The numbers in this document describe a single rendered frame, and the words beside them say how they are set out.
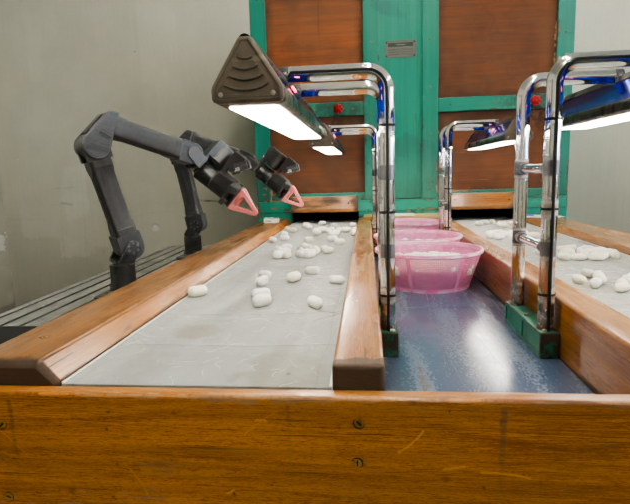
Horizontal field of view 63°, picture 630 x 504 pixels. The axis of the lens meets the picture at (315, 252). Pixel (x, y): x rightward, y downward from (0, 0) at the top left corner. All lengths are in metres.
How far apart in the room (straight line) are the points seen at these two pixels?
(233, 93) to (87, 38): 2.97
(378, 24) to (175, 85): 1.39
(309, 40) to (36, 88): 1.87
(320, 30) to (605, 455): 2.09
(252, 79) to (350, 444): 0.40
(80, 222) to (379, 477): 3.11
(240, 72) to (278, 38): 1.84
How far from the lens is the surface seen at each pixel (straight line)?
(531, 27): 2.50
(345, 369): 0.55
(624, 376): 0.69
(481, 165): 2.38
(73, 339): 0.72
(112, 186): 1.37
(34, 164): 3.65
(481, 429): 0.56
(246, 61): 0.59
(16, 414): 0.66
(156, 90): 3.33
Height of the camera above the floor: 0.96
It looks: 9 degrees down
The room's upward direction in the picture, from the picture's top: 2 degrees counter-clockwise
